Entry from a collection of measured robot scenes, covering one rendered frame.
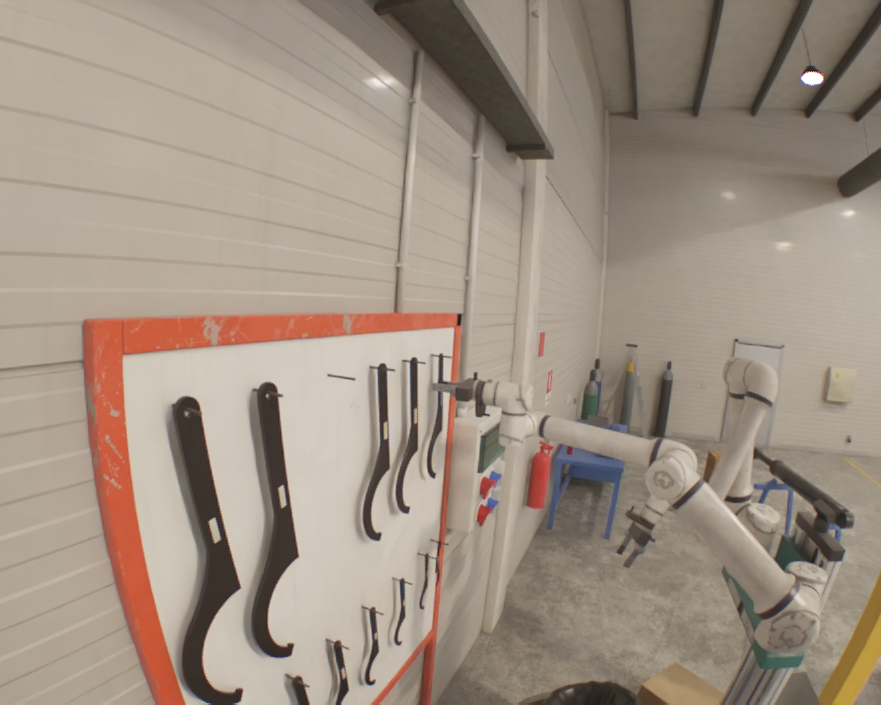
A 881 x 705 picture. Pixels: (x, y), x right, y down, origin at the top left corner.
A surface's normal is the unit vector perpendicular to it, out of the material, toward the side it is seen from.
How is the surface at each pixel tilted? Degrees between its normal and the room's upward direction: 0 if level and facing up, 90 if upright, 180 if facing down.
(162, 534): 90
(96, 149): 90
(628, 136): 90
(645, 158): 90
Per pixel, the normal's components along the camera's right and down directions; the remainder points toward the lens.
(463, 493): -0.40, 0.07
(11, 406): 0.92, 0.11
